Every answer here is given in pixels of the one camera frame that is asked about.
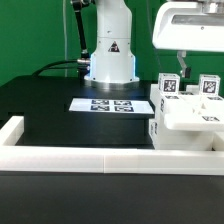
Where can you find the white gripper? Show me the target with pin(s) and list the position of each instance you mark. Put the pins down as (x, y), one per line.
(196, 25)

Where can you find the white chair back piece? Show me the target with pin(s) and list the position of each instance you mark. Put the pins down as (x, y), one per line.
(187, 111)

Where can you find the white chair seat piece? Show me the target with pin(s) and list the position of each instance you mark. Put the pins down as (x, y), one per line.
(166, 139)

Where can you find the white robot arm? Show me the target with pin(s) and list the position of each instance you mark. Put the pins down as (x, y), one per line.
(112, 64)

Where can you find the white marker sheet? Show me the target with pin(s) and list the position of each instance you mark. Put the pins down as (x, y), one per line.
(111, 106)

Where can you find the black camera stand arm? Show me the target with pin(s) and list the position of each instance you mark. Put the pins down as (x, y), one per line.
(77, 7)

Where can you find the white U-shaped fence frame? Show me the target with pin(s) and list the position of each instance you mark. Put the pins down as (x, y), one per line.
(96, 160)

